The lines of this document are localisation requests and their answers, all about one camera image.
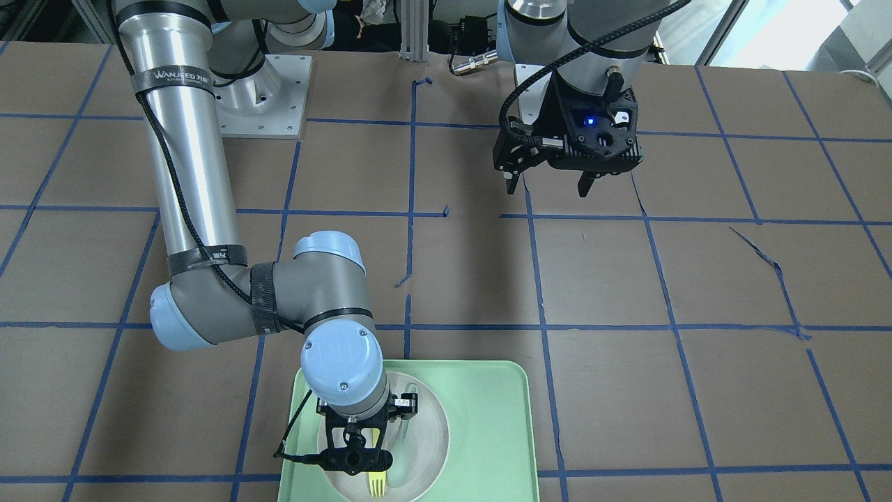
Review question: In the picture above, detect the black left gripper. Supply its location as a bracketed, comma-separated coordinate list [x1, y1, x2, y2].
[493, 66, 643, 198]

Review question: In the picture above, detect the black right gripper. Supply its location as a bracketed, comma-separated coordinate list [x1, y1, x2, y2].
[316, 393, 418, 476]

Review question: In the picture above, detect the yellow plastic fork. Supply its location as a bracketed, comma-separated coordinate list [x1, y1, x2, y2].
[367, 428, 387, 499]

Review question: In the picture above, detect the white round plate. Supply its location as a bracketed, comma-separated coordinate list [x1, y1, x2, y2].
[317, 372, 450, 502]

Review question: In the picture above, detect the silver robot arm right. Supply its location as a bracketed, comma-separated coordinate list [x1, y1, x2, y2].
[107, 1, 420, 476]

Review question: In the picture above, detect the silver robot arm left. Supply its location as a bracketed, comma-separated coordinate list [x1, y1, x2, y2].
[493, 1, 686, 197]

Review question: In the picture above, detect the mint green tray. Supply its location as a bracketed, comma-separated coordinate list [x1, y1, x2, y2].
[291, 357, 539, 501]

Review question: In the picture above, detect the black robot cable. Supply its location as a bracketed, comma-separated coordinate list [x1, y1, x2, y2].
[499, 0, 694, 151]

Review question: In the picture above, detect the aluminium frame post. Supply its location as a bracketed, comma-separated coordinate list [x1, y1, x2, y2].
[397, 0, 431, 65]

